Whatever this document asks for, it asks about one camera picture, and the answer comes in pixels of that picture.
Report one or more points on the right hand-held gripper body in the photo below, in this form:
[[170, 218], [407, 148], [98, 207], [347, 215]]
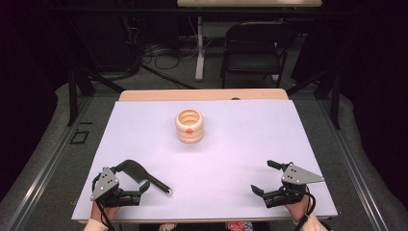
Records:
[[296, 174]]

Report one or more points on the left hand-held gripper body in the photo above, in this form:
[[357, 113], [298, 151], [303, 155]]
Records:
[[104, 184]]

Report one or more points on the cream ribbed utensil holder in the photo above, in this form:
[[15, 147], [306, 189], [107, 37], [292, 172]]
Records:
[[190, 126]]

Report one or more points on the person's left hand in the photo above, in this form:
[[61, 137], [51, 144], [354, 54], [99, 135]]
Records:
[[107, 211]]

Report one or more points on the person's right hand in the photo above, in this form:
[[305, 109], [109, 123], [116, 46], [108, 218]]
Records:
[[298, 208]]

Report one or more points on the red patterned clothing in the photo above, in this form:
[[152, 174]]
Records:
[[239, 226]]

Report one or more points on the white table mat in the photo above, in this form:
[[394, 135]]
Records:
[[208, 166]]

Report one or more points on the black metal stand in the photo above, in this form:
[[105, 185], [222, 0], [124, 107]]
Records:
[[73, 96], [335, 96]]

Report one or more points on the black folding chair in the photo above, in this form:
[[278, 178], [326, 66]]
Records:
[[253, 61]]

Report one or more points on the light wooden background table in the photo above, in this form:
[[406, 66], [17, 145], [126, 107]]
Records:
[[200, 48]]

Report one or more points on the aluminium floor rail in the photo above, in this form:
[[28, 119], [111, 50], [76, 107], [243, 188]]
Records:
[[48, 163], [352, 166]]

